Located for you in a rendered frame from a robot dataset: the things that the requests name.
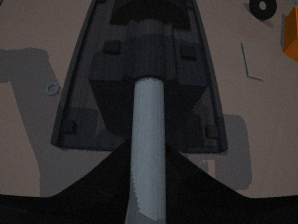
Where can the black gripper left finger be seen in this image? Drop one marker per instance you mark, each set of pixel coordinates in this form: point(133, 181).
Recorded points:
point(99, 197)

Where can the orange shallow tray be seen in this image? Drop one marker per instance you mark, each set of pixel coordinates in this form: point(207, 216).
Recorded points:
point(291, 35)

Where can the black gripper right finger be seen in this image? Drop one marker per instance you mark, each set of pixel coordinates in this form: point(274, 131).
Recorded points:
point(194, 197)

